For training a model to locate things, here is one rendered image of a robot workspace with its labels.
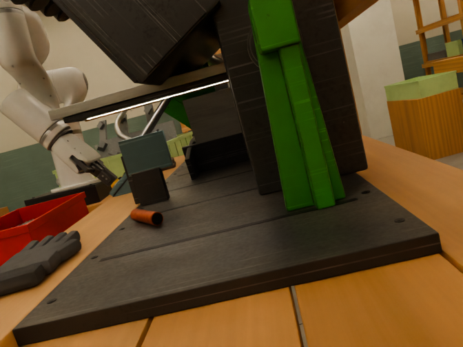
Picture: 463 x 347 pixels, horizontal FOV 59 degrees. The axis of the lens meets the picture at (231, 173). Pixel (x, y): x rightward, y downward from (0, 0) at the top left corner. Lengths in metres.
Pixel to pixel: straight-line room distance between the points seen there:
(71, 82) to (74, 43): 6.92
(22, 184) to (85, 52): 2.82
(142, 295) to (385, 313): 0.22
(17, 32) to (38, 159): 7.55
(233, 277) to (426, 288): 0.17
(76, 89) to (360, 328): 1.35
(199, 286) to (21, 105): 0.85
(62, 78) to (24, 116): 0.44
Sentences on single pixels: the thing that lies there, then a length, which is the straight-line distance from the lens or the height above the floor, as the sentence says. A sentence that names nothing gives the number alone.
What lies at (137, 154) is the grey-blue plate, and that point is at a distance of 0.85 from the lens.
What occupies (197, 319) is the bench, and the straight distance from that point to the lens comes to 0.39.
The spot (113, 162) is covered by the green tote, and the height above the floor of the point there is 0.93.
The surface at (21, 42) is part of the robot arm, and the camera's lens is 1.19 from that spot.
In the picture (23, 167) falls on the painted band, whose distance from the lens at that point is 8.83.
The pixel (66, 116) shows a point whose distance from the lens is 0.82.
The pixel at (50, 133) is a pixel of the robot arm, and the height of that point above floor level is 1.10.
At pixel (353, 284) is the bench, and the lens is 0.39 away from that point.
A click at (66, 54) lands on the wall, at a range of 8.48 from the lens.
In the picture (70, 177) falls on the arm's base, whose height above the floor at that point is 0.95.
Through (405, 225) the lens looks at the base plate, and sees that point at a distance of 0.44.
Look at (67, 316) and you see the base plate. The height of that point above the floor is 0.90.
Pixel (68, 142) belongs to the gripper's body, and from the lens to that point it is 1.11.
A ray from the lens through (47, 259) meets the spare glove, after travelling 0.61.
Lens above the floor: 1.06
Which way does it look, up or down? 10 degrees down
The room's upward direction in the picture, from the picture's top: 15 degrees counter-clockwise
